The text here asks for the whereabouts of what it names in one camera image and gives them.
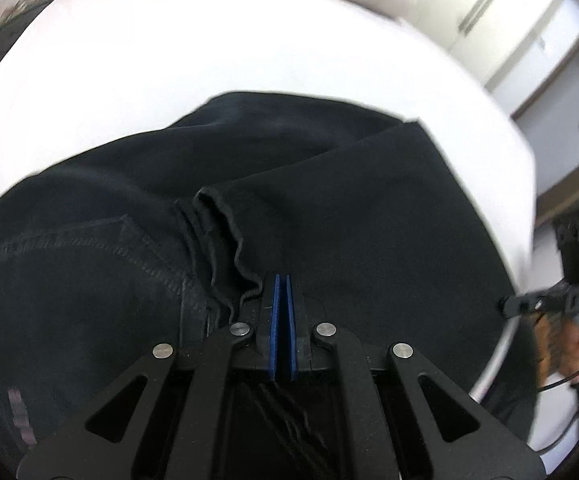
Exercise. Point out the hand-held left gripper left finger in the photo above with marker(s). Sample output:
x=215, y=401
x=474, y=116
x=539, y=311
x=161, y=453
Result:
x=272, y=330

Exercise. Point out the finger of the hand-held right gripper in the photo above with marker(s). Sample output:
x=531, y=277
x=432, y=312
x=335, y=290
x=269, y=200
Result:
x=529, y=302

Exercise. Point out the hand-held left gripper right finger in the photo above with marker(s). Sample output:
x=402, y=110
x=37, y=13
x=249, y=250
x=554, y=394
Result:
x=293, y=330

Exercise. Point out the black pants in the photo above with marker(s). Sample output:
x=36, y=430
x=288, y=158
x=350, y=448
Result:
x=369, y=210

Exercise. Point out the white wardrobe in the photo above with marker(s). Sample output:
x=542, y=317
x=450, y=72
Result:
x=519, y=35

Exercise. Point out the bed with white sheet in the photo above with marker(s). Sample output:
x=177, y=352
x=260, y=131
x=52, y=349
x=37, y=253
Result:
x=169, y=60

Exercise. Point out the dark grey nightstand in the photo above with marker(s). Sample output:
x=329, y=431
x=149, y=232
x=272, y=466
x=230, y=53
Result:
x=11, y=35

